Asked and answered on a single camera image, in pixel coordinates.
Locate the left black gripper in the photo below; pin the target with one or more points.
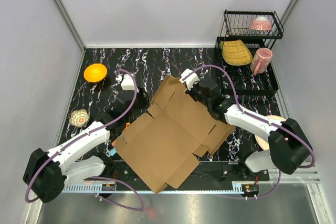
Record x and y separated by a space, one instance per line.
144 99

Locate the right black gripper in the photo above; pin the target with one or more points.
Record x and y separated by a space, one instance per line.
190 92

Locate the brown cardboard box sheet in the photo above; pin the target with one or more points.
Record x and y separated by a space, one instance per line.
162 146

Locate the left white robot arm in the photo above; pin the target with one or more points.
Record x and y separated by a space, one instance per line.
49 172

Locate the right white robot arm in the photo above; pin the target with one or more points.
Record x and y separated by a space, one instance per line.
288 145

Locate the black marble table mat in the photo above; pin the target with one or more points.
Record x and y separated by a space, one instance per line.
150 66

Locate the orange marker pen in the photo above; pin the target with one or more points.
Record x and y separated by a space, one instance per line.
117 130

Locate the orange bowl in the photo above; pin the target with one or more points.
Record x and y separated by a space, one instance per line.
95 72

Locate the small floral patterned bowl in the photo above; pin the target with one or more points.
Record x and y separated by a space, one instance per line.
79 118

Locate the blue marker pen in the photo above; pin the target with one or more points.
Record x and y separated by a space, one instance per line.
112 152

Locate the yellow woven plate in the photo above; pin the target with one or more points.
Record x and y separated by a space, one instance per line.
236 53

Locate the pink mug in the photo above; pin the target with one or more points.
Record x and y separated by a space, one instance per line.
261 60

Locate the pink round plate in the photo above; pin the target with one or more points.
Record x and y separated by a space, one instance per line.
261 142

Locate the pink patterned bowl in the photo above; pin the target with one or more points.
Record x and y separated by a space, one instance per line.
261 23

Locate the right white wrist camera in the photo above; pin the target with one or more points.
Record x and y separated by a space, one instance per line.
188 78

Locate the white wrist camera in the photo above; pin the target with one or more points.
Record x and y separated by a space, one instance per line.
126 81
188 78

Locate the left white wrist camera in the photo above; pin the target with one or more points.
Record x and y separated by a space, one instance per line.
126 81

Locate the black wire dish rack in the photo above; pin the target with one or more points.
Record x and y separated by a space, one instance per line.
253 30

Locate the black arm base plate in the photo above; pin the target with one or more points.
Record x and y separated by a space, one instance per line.
208 176

